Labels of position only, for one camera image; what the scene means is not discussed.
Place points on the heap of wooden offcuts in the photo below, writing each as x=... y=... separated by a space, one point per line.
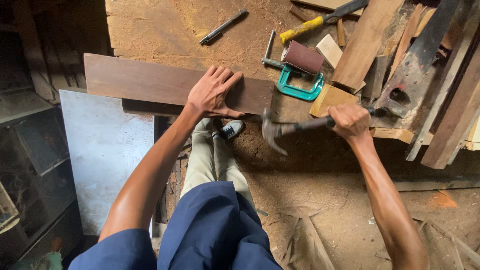
x=446 y=93

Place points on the long brown wooden board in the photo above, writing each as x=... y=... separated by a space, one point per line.
x=365 y=43

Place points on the person's grey sneaker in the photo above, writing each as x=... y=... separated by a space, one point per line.
x=230 y=129

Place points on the person's left hand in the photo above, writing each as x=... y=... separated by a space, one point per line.
x=210 y=95

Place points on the dark metal punch tool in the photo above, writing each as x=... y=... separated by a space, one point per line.
x=223 y=26

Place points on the person's blue shirt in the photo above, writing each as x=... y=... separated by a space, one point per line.
x=210 y=232

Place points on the person's right fingers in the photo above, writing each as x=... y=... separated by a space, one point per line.
x=332 y=116

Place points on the dark worn metal blade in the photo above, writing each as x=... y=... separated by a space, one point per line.
x=416 y=71

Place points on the small narrow wood stick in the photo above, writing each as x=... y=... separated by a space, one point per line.
x=341 y=33

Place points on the white sheet panel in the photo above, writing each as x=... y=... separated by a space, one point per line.
x=105 y=157

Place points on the person's khaki trousers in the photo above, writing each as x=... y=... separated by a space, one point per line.
x=213 y=161

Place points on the wooden slat frame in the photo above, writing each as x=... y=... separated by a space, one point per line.
x=311 y=240

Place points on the person's right hand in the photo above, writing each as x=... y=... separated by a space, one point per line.
x=348 y=119

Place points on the teal metal c-clamp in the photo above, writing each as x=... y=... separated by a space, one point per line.
x=298 y=84

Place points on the light wooden block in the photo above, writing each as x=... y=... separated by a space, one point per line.
x=329 y=50

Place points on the dark brown wooden plank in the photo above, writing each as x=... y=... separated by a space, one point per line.
x=150 y=80

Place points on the tan wooden wedge block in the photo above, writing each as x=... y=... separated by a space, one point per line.
x=332 y=100

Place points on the roll of reddish sandpaper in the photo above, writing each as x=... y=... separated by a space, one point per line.
x=303 y=57

